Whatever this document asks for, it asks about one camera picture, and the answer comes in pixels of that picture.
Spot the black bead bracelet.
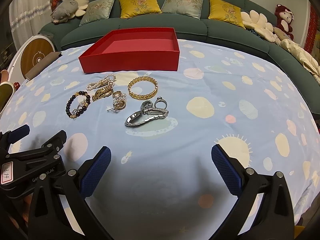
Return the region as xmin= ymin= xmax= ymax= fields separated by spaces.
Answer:
xmin=65 ymin=90 xmax=92 ymax=119

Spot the gold hoop earring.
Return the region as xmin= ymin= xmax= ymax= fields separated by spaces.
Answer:
xmin=112 ymin=91 xmax=127 ymax=102
xmin=107 ymin=100 xmax=126 ymax=112

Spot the white pearl necklace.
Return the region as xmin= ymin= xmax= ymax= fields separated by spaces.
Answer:
xmin=86 ymin=73 xmax=117 ymax=91

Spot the gold chain bangle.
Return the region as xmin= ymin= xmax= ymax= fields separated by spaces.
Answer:
xmin=127 ymin=76 xmax=158 ymax=100

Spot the red tray box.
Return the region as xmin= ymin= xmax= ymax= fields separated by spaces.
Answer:
xmin=79 ymin=27 xmax=180 ymax=74

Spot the round mouse ear mirror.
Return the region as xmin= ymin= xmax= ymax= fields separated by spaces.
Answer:
xmin=0 ymin=69 xmax=20 ymax=114

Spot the round wooden white appliance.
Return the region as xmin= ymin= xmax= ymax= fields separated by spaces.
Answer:
xmin=8 ymin=35 xmax=55 ymax=85

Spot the brown rectangular pad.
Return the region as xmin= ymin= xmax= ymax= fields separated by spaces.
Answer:
xmin=25 ymin=51 xmax=62 ymax=81

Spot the blue patterned bed sheet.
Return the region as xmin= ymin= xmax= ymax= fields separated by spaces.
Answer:
xmin=1 ymin=40 xmax=319 ymax=239

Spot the white lace curtain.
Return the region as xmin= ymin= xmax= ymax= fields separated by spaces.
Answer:
xmin=9 ymin=0 xmax=52 ymax=49

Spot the grey pig plush toy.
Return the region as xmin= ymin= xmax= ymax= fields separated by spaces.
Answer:
xmin=51 ymin=0 xmax=79 ymax=24

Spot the cream satin quilt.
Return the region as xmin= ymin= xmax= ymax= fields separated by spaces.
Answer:
xmin=280 ymin=39 xmax=320 ymax=85

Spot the grey-green embroidered cushion left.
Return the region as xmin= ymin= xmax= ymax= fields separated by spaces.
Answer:
xmin=79 ymin=0 xmax=115 ymax=26

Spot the grey-green embroidered cushion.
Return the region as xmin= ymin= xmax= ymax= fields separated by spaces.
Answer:
xmin=79 ymin=0 xmax=115 ymax=26
xmin=161 ymin=0 xmax=204 ymax=20

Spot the cream flower shaped cushion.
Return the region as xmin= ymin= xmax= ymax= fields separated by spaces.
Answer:
xmin=241 ymin=10 xmax=276 ymax=43

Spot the yellow embroidered cushion left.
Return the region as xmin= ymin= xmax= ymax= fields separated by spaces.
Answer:
xmin=119 ymin=0 xmax=162 ymax=19

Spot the yellow embroidered cushion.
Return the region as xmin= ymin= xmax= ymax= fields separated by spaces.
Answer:
xmin=119 ymin=0 xmax=162 ymax=19
xmin=208 ymin=0 xmax=245 ymax=28

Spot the yellow embroidered cushion right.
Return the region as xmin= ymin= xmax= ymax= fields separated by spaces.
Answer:
xmin=208 ymin=0 xmax=245 ymax=28

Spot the dark green sofa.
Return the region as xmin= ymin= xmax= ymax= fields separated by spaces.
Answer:
xmin=40 ymin=0 xmax=319 ymax=112

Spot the red monkey plush toy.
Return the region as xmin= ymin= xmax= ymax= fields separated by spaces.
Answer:
xmin=274 ymin=4 xmax=294 ymax=40

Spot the grey-green embroidered cushion right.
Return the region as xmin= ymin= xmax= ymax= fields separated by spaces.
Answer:
xmin=161 ymin=0 xmax=204 ymax=20

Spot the silver gemstone ring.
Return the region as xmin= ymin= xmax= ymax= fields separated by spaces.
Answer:
xmin=153 ymin=96 xmax=168 ymax=110

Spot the red gold wall hanging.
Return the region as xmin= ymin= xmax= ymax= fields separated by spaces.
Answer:
xmin=304 ymin=5 xmax=318 ymax=54

